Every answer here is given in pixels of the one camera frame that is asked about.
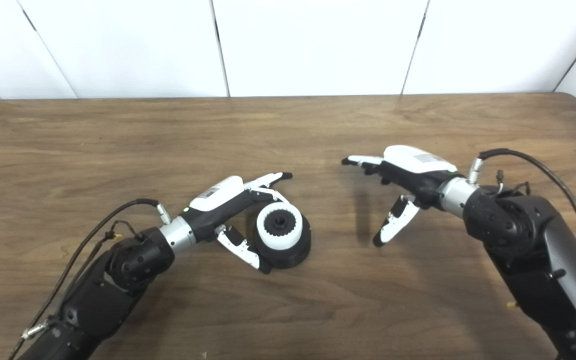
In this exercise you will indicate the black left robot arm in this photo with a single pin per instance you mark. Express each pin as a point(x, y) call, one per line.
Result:
point(118, 280)

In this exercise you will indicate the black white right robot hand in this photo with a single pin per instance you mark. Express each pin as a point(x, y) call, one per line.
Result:
point(415, 162)

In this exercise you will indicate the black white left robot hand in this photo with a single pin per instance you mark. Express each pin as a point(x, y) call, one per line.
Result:
point(215, 197)

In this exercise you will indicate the round black part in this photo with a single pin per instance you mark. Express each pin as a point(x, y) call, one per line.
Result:
point(293, 257)

